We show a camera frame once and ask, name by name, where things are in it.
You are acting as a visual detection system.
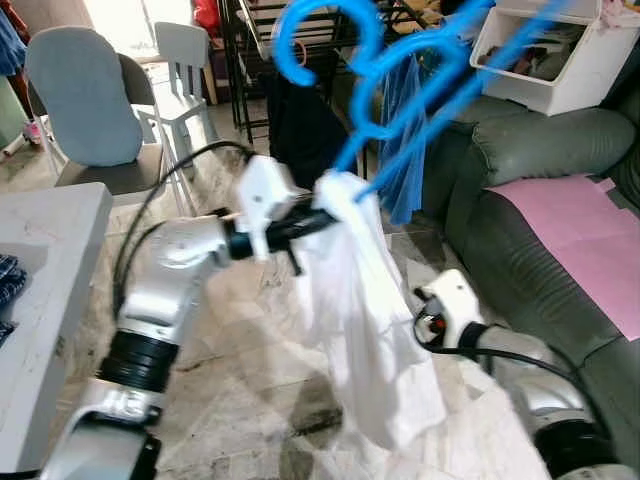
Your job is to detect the white garment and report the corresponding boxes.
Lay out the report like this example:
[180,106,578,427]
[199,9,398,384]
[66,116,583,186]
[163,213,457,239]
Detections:
[293,170,449,453]

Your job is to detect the black knit garment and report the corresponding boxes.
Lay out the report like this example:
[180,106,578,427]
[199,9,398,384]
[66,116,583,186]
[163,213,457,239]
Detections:
[264,68,353,193]

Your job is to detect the blue plastic hanger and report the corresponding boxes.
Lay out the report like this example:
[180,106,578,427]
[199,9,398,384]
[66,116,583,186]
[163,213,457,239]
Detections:
[272,0,573,201]

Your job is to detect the blue garment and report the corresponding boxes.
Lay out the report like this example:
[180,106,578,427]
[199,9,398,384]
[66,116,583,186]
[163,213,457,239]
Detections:
[377,55,433,227]

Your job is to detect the pink sheet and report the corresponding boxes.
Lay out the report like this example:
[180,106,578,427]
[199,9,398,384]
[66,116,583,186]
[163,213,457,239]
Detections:
[486,174,640,343]

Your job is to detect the black metal drying rack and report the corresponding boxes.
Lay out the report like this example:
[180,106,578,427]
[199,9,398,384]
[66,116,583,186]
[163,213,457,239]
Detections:
[213,0,486,151]

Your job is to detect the grey folding chair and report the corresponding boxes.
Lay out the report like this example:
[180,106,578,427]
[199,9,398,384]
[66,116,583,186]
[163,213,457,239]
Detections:
[25,50,193,219]

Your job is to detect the pale plastic child chair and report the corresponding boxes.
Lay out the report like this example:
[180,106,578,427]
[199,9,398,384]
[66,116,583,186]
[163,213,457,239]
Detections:
[133,21,218,153]

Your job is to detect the dark green leather sofa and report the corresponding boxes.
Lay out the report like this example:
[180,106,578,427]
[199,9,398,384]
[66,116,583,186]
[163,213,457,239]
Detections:
[418,50,640,476]

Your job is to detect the red cloth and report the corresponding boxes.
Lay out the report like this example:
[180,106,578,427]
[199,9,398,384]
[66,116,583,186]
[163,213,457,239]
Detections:
[192,0,224,38]

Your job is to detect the pale grey folding table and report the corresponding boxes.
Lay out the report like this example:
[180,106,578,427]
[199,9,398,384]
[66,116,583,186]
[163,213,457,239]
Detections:
[0,182,114,473]

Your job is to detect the light blue chair cushion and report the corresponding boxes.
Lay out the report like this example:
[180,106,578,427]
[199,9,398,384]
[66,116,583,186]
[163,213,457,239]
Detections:
[24,26,145,169]

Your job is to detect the blue plaid shirt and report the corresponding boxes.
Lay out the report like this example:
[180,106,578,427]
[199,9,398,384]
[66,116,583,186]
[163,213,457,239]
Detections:
[0,253,30,347]

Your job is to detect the white plastic storage bin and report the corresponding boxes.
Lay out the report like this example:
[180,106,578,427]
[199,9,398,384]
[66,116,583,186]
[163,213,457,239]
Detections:
[467,0,640,118]

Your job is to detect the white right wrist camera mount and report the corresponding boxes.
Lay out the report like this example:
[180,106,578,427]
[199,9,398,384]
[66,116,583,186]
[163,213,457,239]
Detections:
[414,268,489,353]

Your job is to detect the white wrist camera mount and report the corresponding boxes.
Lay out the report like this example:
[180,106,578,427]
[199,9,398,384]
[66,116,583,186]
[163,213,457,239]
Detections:
[414,268,489,353]
[236,154,307,263]

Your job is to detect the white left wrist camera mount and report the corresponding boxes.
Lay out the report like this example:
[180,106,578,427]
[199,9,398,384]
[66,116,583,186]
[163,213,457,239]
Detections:
[236,154,307,263]

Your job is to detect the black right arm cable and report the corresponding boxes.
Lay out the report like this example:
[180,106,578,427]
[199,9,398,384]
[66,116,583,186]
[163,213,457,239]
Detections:
[413,318,606,431]

